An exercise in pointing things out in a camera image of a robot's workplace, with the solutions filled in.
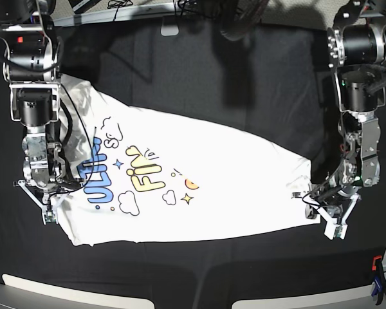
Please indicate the red clamp front right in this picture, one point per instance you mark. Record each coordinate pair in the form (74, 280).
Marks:
(379, 281)

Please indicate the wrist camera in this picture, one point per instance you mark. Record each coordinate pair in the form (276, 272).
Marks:
(333, 231)
(50, 217)

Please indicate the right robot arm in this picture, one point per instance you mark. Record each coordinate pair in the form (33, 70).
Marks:
(31, 64)

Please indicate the white printed t-shirt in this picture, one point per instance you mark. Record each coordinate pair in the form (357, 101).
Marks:
(159, 177)

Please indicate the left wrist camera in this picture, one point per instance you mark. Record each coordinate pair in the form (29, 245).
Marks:
(333, 231)

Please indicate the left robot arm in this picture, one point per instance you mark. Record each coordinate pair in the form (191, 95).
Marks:
(357, 59)

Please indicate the black table cloth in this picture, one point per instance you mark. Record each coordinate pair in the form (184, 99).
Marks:
(275, 84)

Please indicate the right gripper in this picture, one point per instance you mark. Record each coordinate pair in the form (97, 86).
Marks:
(47, 175)

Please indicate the black camera pole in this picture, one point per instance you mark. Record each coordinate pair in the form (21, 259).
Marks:
(239, 17)

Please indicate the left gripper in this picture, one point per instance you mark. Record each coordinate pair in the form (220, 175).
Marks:
(332, 202)

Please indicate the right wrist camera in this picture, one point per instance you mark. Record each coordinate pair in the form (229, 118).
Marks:
(50, 217)

